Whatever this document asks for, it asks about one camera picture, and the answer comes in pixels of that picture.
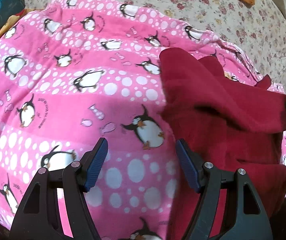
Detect dark red garment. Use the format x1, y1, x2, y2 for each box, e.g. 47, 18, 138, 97
158, 47, 286, 240

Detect floral beige bedsheet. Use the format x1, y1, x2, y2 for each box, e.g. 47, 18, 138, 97
25, 0, 286, 89

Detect pink penguin blanket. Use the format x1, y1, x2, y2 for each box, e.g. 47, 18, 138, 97
0, 0, 286, 239

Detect red orange fabric at bedside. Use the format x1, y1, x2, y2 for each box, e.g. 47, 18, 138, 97
0, 8, 34, 38

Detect blue bag at bedside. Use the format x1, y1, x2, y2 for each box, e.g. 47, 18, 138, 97
0, 0, 26, 29

